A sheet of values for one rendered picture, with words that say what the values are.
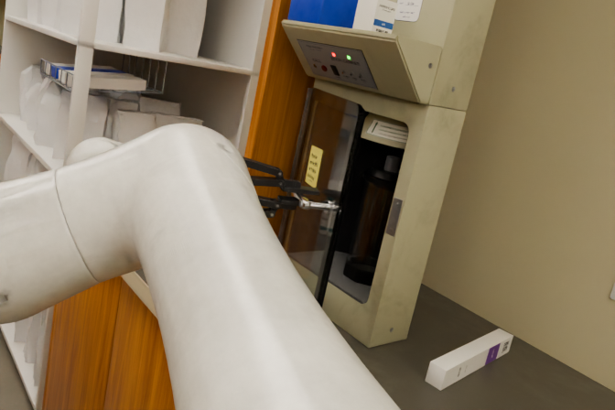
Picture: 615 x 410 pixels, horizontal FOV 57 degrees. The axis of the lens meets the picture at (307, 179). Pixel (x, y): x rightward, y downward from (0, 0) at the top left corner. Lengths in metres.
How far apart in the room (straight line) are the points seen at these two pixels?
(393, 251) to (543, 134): 0.49
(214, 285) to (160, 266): 0.07
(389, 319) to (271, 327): 0.84
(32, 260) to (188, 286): 0.19
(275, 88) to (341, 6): 0.24
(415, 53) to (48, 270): 0.66
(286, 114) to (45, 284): 0.84
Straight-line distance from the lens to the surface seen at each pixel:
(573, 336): 1.37
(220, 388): 0.28
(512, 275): 1.41
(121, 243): 0.49
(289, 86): 1.25
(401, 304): 1.13
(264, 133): 1.24
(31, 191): 0.52
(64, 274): 0.51
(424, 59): 0.97
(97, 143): 0.96
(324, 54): 1.10
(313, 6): 1.10
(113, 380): 1.49
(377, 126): 1.11
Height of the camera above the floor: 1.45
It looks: 12 degrees down
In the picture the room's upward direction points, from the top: 12 degrees clockwise
